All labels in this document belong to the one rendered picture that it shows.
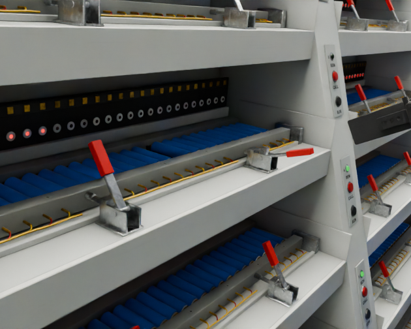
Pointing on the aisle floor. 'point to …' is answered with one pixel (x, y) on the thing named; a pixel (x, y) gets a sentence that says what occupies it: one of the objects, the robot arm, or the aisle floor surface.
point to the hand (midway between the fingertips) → (384, 121)
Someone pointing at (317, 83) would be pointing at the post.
